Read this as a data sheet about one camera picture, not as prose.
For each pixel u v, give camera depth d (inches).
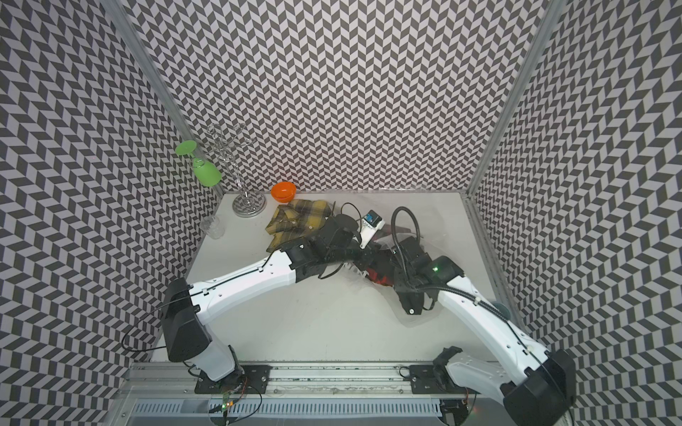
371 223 24.4
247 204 52.2
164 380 29.0
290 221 41.3
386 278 34.8
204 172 39.1
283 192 45.6
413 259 22.4
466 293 18.4
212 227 42.1
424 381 28.6
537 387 14.5
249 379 28.1
